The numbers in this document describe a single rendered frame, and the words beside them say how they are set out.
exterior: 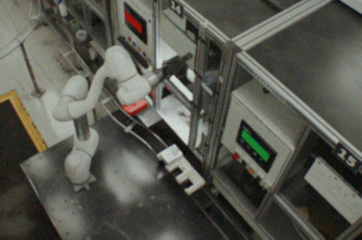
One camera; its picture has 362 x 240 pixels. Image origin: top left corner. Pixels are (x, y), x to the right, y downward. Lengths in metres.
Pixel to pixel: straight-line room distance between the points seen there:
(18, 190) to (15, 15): 2.59
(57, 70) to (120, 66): 2.78
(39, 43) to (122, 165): 2.46
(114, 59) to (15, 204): 2.23
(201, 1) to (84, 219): 1.67
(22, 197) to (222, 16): 2.54
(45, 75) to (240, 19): 2.99
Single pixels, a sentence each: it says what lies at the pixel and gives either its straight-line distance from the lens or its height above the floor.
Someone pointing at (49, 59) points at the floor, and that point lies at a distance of 4.76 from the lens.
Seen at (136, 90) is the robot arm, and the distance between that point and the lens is 1.90.
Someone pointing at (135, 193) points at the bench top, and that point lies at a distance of 2.87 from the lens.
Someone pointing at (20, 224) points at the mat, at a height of 0.01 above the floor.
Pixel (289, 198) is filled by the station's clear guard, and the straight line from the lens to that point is 2.17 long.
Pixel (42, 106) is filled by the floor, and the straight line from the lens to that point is 4.30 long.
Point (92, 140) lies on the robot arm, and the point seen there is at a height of 0.95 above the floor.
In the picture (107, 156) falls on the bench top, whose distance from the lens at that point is 3.04.
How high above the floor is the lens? 3.29
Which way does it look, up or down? 49 degrees down
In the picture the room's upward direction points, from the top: straight up
